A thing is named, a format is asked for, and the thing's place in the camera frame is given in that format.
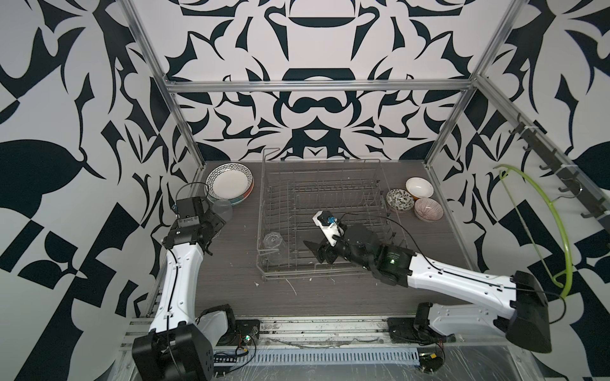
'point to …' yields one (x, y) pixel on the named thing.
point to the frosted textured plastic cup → (224, 209)
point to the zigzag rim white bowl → (230, 169)
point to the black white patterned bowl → (399, 199)
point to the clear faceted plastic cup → (275, 250)
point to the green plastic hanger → (557, 279)
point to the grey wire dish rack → (356, 190)
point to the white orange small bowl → (419, 186)
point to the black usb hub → (221, 357)
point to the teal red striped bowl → (233, 189)
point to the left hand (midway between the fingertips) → (211, 220)
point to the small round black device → (430, 362)
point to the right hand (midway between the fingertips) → (313, 229)
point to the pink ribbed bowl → (428, 209)
